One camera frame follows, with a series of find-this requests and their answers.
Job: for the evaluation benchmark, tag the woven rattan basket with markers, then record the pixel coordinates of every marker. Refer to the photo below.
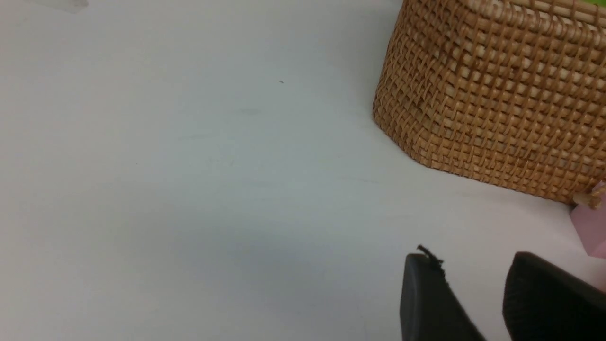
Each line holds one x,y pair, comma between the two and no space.
505,92

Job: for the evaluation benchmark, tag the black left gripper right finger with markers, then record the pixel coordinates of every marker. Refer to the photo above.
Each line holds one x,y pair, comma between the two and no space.
543,302

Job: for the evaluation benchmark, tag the pink foam block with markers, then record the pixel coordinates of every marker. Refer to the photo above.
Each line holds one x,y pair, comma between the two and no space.
589,220

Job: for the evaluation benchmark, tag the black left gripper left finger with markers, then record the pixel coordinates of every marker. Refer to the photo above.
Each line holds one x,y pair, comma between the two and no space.
429,310

